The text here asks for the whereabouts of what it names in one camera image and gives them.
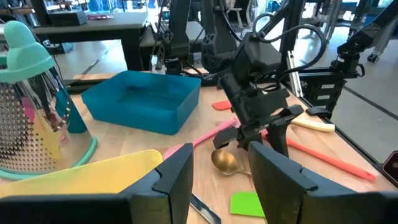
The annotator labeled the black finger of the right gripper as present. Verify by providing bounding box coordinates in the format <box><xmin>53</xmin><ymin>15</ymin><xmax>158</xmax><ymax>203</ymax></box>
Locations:
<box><xmin>213</xmin><ymin>126</ymin><xmax>249</xmax><ymax>149</ymax></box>
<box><xmin>266</xmin><ymin>116</ymin><xmax>290</xmax><ymax>159</ymax></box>

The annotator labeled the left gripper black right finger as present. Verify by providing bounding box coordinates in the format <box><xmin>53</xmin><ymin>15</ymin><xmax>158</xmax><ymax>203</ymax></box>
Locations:
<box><xmin>248</xmin><ymin>141</ymin><xmax>358</xmax><ymax>224</ymax></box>

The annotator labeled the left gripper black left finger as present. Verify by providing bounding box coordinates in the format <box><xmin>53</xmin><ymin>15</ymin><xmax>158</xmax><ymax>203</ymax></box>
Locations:
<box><xmin>119</xmin><ymin>142</ymin><xmax>194</xmax><ymax>224</ymax></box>

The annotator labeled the pink silicone spatula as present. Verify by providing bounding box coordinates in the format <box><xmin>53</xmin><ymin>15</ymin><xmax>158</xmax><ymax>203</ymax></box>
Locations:
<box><xmin>162</xmin><ymin>117</ymin><xmax>240</xmax><ymax>160</ymax></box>

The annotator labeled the gold metal spoon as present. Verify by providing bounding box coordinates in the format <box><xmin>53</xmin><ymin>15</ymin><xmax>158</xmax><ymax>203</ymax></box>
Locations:
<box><xmin>210</xmin><ymin>149</ymin><xmax>252</xmax><ymax>177</ymax></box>

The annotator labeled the green silicone spatula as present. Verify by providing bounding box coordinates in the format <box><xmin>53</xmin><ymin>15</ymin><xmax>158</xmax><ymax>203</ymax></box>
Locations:
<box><xmin>229</xmin><ymin>190</ymin><xmax>266</xmax><ymax>218</ymax></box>

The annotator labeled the orange silicone spoon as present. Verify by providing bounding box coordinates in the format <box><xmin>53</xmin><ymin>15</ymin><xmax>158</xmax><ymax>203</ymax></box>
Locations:
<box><xmin>260</xmin><ymin>129</ymin><xmax>377</xmax><ymax>182</ymax></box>

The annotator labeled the black table edge clip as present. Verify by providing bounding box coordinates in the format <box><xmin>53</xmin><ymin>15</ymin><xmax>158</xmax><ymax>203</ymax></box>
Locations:
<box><xmin>306</xmin><ymin>106</ymin><xmax>332</xmax><ymax>118</ymax></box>

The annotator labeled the blue plastic bin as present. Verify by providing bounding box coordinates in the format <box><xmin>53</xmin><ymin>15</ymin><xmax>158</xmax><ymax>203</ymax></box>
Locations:
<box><xmin>80</xmin><ymin>70</ymin><xmax>202</xmax><ymax>136</ymax></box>

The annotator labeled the yellow plastic bin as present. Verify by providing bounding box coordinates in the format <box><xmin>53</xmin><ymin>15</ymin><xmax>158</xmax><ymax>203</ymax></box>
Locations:
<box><xmin>0</xmin><ymin>149</ymin><xmax>164</xmax><ymax>198</ymax></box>

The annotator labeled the black background table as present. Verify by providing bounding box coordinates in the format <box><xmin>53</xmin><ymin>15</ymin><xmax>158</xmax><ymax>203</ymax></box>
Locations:
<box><xmin>32</xmin><ymin>12</ymin><xmax>149</xmax><ymax>72</ymax></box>

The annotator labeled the pink flat item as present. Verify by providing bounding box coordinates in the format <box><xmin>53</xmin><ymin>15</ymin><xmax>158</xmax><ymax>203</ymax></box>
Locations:
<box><xmin>86</xmin><ymin>14</ymin><xmax>114</xmax><ymax>21</ymax></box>

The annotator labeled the black box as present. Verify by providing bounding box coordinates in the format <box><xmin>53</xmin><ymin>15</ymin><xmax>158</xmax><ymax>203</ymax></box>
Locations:
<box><xmin>49</xmin><ymin>11</ymin><xmax>88</xmax><ymax>27</ymax></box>

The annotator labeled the silver aluminium bracket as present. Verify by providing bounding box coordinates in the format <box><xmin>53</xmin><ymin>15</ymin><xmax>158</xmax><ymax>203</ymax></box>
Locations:
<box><xmin>285</xmin><ymin>51</ymin><xmax>304</xmax><ymax>98</ymax></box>

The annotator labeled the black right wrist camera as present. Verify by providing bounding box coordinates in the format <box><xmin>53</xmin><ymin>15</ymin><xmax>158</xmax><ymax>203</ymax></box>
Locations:
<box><xmin>231</xmin><ymin>32</ymin><xmax>282</xmax><ymax>80</ymax></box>

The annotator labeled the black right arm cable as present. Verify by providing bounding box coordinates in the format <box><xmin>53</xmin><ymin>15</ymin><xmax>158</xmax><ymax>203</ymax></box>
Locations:
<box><xmin>252</xmin><ymin>12</ymin><xmax>328</xmax><ymax>83</ymax></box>

